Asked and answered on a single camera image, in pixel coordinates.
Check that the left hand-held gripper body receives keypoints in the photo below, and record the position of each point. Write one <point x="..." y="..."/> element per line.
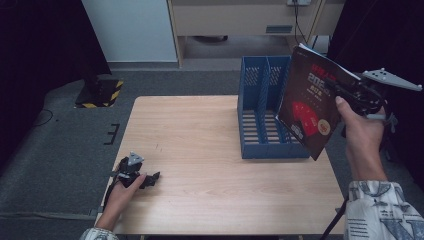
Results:
<point x="128" y="168"/>

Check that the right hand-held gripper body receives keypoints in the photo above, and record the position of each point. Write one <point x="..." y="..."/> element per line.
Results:
<point x="370" y="93"/>

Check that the black magazine with red print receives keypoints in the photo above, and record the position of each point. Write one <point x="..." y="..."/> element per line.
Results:
<point x="310" y="106"/>

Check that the blue plastic file rack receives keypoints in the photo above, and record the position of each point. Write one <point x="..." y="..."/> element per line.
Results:
<point x="260" y="126"/>

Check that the person's left hand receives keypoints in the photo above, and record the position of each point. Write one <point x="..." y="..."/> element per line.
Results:
<point x="120" y="200"/>

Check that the person's right hand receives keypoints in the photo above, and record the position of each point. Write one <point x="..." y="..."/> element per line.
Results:
<point x="363" y="136"/>

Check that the dark curtain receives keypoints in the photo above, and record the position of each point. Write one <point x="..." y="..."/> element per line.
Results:
<point x="40" y="50"/>
<point x="400" y="40"/>

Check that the black stand base striped edge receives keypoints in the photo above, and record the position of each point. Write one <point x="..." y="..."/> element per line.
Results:
<point x="98" y="95"/>

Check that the white power strip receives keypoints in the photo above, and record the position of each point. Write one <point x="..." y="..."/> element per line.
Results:
<point x="299" y="2"/>

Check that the grey tape strip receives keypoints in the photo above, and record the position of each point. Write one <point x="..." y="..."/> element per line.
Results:
<point x="339" y="210"/>

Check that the beige wooden desk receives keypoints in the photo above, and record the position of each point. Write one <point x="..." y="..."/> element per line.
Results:
<point x="226" y="16"/>

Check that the white cabinet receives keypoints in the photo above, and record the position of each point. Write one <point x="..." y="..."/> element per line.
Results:
<point x="133" y="30"/>

